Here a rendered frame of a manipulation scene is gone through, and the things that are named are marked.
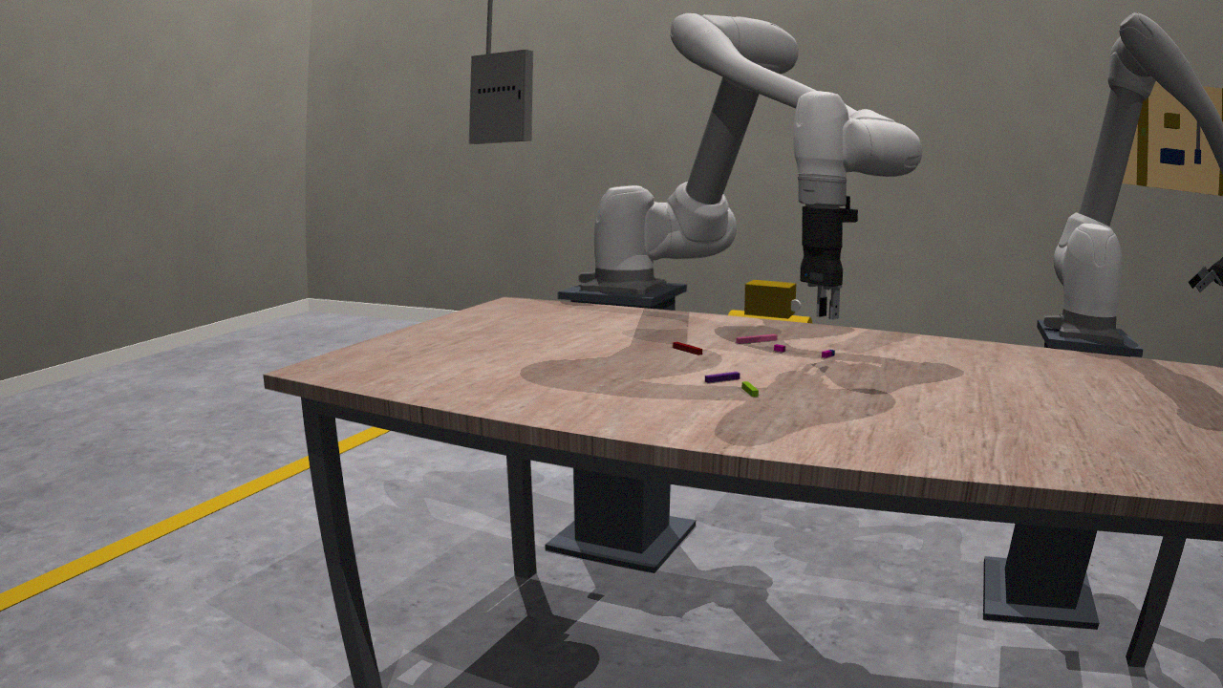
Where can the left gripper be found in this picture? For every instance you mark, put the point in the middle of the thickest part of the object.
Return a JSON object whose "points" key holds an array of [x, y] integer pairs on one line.
{"points": [[1214, 273]]}

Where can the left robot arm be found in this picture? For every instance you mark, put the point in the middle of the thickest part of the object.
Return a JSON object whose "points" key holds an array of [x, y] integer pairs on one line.
{"points": [[1091, 253]]}

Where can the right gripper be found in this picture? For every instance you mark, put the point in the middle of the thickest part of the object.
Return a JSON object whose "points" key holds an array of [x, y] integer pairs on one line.
{"points": [[822, 236]]}

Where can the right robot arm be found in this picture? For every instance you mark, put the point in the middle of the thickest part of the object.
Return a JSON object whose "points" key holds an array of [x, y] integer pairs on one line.
{"points": [[631, 230]]}

